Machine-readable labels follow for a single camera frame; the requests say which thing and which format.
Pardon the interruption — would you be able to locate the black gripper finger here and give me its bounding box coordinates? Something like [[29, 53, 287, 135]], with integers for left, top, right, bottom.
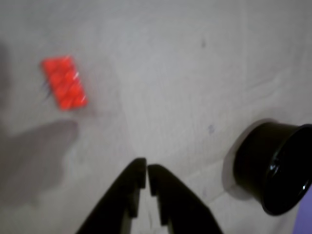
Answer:
[[75, 157, 147, 234], [147, 164, 224, 234]]

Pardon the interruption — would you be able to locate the red lego block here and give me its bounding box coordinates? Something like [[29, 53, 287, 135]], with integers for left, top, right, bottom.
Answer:
[[39, 55, 89, 113]]

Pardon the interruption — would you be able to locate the black round plastic bowl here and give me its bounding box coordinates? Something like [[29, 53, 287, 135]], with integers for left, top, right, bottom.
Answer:
[[232, 120, 312, 216]]

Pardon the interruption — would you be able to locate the brown cardboard sheet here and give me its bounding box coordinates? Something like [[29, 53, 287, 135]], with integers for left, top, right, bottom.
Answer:
[[0, 0, 312, 234]]

